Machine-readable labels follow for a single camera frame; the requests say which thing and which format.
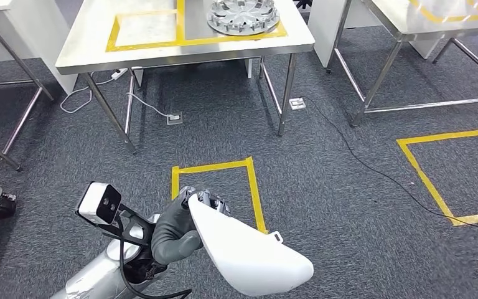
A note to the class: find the white panel desk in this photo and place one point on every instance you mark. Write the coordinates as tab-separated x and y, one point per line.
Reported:
45	41
321	29

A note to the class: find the black caster wheel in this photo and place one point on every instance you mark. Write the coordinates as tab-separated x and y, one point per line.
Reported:
4	206

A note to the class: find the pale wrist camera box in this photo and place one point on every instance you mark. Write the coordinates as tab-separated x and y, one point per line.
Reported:
92	204

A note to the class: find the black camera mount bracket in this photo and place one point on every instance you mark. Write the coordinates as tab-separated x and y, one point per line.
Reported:
134	233

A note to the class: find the stainless steel side table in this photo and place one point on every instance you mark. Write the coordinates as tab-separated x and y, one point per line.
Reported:
20	124
395	16

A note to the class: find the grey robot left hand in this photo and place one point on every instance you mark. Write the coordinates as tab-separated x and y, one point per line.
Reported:
173	239

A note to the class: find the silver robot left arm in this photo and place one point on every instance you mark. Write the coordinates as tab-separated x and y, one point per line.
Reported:
94	276

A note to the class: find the white plastic shell part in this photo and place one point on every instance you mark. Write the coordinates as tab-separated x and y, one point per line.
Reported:
247	256

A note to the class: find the black office chair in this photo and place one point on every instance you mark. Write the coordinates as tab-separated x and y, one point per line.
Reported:
303	4

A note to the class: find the floor socket box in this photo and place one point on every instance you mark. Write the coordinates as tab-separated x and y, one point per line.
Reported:
174	118
297	103

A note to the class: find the white power strip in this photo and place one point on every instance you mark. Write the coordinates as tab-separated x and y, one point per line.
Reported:
119	74

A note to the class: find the grey wheel hubcap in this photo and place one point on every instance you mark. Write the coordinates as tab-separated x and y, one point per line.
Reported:
243	16

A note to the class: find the yellow tape table marking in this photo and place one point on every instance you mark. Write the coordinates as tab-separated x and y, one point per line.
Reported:
441	18

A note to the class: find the yellow floor tape square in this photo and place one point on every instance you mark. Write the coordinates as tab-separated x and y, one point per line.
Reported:
428	181
255	198

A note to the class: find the small yellow tape rectangle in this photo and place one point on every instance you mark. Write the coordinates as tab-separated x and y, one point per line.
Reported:
111	41

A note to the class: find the large yellow tape rectangle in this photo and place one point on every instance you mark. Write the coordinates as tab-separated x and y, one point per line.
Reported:
230	39

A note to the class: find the stainless steel workbench table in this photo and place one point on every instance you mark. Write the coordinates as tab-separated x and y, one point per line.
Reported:
148	57

